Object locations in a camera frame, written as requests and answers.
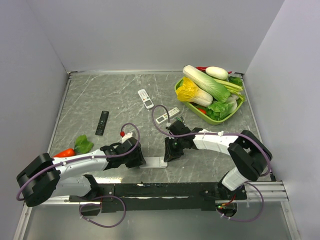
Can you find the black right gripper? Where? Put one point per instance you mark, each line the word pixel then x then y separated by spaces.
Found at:
pixel 170 154

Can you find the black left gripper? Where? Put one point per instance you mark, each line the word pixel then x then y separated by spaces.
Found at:
pixel 139 160

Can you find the white remote control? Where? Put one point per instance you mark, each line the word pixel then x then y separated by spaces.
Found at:
pixel 154 163

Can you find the black remote control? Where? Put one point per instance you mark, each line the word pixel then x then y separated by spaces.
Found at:
pixel 102 123

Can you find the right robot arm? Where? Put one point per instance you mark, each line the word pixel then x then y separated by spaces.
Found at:
pixel 251 158

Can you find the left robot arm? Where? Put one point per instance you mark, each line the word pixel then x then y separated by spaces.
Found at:
pixel 47 177

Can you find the small white button remote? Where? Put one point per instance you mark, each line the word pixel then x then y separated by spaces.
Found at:
pixel 171 113

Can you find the white remote with screen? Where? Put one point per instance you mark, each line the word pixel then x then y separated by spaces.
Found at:
pixel 147 102

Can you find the green plastic tray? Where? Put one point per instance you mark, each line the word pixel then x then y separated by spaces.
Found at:
pixel 200 111

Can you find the green leaf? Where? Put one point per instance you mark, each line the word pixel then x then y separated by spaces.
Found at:
pixel 82 145

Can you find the green lettuce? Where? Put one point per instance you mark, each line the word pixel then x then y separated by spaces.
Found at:
pixel 220 110

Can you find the yellow napa cabbage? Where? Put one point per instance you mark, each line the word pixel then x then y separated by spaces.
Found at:
pixel 189 92

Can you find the orange carrot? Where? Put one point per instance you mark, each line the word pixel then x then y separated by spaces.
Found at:
pixel 70 152

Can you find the green napa cabbage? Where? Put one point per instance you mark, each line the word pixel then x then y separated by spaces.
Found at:
pixel 207 83

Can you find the green celery stalks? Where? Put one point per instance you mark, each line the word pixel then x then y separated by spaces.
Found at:
pixel 234 85

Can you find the red chili pepper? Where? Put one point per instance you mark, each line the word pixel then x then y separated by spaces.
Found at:
pixel 201 68

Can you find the white radish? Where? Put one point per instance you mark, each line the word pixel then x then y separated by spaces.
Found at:
pixel 217 72

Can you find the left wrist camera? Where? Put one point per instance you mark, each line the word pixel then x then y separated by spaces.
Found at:
pixel 126 136

